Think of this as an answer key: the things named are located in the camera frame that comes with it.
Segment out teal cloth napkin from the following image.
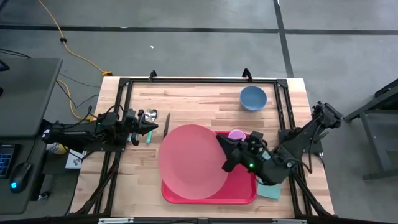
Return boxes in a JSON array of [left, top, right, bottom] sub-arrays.
[[256, 151, 283, 201]]

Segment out red plastic tray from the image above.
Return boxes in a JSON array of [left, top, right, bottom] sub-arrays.
[[161, 130, 258, 205]]

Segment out yellow container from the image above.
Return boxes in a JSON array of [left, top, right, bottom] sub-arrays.
[[46, 142, 68, 156]]

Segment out silver metal bracket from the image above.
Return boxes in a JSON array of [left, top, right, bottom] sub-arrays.
[[272, 218, 307, 224], [98, 217, 134, 224]]

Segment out grey desk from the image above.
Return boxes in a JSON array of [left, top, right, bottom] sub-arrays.
[[0, 57, 63, 215]]

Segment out white printed box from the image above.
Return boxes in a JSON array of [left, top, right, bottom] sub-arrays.
[[64, 149, 88, 170]]

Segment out black metal stand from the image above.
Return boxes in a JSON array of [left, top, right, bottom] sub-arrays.
[[343, 77, 398, 181]]

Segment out black computer mouse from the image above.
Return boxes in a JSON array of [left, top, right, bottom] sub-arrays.
[[9, 162, 34, 194]]

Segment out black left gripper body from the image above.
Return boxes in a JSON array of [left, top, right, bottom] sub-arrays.
[[124, 108, 146, 146]]

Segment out black floor cable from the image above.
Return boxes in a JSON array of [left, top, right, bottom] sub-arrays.
[[55, 73, 102, 110], [0, 48, 31, 59]]

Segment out teal-handled spoon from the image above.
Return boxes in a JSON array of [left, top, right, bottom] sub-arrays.
[[145, 108, 159, 144]]

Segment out blue plastic bowl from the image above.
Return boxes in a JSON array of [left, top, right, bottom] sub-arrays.
[[239, 85, 268, 112]]

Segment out black-handled knife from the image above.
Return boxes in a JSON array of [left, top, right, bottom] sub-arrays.
[[162, 112, 171, 139]]

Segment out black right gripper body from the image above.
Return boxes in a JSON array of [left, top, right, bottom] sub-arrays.
[[222, 130, 265, 172]]

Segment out black aluminium table frame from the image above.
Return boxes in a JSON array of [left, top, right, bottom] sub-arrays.
[[67, 68, 335, 218]]

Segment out pink plastic plate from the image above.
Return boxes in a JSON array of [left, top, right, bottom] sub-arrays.
[[158, 124, 230, 200]]

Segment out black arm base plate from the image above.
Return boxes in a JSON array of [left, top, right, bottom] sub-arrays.
[[278, 129, 324, 154], [81, 140, 127, 153]]

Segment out lilac plastic cup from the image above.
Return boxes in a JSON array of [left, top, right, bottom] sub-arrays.
[[228, 129, 247, 141]]

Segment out black backlit keyboard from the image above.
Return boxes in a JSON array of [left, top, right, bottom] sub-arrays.
[[0, 144, 16, 180]]

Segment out yellow power cable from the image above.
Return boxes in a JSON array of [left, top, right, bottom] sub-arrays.
[[37, 0, 113, 77], [56, 79, 95, 122]]

